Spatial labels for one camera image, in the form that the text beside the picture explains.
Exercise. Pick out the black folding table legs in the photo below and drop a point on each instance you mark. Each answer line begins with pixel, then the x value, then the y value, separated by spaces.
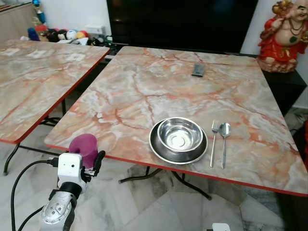
pixel 183 180
pixel 10 159

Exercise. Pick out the black television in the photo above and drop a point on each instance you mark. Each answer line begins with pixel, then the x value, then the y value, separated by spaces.
pixel 183 24

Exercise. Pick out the blue plush toy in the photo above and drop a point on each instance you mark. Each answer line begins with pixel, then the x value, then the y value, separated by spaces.
pixel 33 34

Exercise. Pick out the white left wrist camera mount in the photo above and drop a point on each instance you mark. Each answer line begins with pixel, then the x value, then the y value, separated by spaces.
pixel 70 166

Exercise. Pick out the orange round toy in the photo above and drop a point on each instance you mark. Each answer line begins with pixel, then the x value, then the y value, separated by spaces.
pixel 83 34

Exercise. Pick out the steel plate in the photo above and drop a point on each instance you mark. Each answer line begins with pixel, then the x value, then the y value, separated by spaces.
pixel 159 153

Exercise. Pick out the black cabinet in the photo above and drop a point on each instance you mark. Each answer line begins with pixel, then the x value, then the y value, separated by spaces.
pixel 284 91

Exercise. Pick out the steel spoon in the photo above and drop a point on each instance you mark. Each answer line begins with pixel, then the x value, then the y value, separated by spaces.
pixel 224 130

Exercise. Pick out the small grey remote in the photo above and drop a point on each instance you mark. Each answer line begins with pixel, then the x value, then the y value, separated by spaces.
pixel 198 70

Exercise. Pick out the white wall socket box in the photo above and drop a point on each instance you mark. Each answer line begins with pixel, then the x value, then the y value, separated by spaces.
pixel 94 30

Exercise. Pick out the black plush toy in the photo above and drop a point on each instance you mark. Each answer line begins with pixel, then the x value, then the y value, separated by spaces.
pixel 55 36

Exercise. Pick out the steel fork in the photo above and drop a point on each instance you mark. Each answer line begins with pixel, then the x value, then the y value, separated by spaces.
pixel 215 126

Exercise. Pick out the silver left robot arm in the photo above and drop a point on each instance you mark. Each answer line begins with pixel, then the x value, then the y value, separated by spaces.
pixel 57 211

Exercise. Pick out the blue figurine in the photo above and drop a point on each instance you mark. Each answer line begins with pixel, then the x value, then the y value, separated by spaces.
pixel 38 13

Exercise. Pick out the wooden cabinet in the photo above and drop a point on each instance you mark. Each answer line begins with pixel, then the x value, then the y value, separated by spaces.
pixel 17 21

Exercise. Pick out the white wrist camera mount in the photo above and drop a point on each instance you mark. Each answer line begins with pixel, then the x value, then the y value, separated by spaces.
pixel 221 227
pixel 70 166

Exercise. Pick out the steel bowl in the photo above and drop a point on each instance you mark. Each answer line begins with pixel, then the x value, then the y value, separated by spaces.
pixel 180 134

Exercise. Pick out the purple cup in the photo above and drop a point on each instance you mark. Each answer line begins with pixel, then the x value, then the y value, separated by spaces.
pixel 83 147

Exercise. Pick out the red laughing Buddha statue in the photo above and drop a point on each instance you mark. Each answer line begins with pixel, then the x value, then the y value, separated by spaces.
pixel 281 48

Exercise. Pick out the white round toy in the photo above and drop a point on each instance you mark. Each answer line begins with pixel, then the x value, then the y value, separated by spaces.
pixel 71 34

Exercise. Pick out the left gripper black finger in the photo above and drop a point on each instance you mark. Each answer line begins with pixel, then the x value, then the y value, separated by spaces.
pixel 99 161

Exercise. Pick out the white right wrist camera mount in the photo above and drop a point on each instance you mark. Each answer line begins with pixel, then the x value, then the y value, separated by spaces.
pixel 221 227

